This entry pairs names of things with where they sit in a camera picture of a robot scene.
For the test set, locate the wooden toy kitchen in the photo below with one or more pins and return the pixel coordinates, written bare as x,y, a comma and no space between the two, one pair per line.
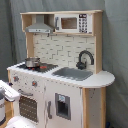
73,50

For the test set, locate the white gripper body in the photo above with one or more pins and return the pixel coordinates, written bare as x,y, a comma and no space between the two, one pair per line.
9,93

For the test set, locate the black toy stovetop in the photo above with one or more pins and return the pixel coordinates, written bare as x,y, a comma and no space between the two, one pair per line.
43,67

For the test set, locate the red stove knob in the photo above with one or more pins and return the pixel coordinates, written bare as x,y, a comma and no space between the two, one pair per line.
34,83
15,78

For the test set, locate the silver toy pot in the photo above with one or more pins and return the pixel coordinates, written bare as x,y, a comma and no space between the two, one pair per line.
32,62

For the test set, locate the grey toy sink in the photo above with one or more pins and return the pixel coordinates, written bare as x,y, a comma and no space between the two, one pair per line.
73,74

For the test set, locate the toy microwave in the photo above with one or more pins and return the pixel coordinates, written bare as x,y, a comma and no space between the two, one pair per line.
73,23

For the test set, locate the left red stove knob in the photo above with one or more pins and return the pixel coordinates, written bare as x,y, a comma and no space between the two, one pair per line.
15,78

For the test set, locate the grey range hood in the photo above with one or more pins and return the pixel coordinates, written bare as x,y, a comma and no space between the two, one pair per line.
39,26

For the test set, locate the toy oven door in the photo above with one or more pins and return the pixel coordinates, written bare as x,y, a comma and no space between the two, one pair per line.
28,106

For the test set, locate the right red stove knob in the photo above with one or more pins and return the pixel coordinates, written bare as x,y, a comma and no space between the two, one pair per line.
34,83

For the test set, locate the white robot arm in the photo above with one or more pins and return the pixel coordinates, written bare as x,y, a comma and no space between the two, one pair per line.
14,122

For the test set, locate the cabinet door with dispenser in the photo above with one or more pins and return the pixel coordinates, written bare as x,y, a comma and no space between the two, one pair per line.
64,105

